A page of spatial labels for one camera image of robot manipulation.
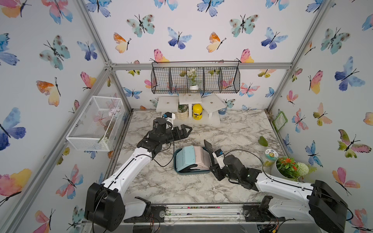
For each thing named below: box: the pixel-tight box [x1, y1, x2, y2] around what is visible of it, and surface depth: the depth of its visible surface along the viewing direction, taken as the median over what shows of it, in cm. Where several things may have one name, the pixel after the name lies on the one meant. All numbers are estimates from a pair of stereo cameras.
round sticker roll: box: [263, 148, 279, 168], surface depth 88 cm
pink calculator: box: [189, 145, 212, 170], surface depth 85 cm
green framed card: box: [272, 110, 289, 134], surface depth 112 cm
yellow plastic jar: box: [192, 103, 203, 121], surface depth 109 cm
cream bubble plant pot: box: [176, 103, 189, 121], surface depth 111 cm
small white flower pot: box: [186, 68, 200, 91], surface depth 95 cm
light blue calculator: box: [175, 145, 196, 172], surface depth 84 cm
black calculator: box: [203, 139, 214, 159], surface depth 87 cm
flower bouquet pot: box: [274, 156, 310, 182], surface depth 75 cm
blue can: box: [217, 108, 227, 116], surface depth 120 cm
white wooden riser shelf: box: [155, 93, 227, 125], surface depth 106 cm
